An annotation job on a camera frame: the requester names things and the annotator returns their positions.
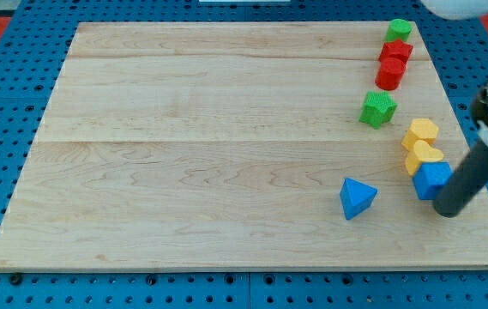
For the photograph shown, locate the yellow hexagon block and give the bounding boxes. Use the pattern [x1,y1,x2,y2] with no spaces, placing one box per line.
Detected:
[401,118,439,151]

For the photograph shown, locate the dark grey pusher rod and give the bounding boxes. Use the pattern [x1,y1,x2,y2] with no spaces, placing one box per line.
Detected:
[432,139,488,218]

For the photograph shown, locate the blue triangle block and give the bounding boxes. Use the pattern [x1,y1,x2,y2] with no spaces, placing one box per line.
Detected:
[340,178,378,221]

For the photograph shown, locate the blue cube block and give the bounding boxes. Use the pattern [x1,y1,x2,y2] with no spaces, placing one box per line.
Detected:
[413,161,452,200]

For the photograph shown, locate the yellow heart block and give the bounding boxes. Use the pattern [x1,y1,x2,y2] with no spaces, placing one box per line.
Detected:
[404,140,444,176]

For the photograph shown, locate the red star block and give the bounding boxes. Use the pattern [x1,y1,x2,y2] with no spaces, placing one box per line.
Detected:
[378,39,413,64]

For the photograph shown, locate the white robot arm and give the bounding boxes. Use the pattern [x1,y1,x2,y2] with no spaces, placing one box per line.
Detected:
[422,0,488,218]

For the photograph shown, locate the wooden board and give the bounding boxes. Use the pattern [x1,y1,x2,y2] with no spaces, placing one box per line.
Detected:
[0,21,488,273]

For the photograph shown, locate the green cylinder block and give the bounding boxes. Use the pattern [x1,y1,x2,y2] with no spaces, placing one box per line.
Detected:
[384,18,413,43]

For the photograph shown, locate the green star block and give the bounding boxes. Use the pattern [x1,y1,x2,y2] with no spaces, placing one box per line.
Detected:
[358,91,398,129]

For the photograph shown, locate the red cylinder block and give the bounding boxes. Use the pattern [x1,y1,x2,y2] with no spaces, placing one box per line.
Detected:
[375,58,407,91]

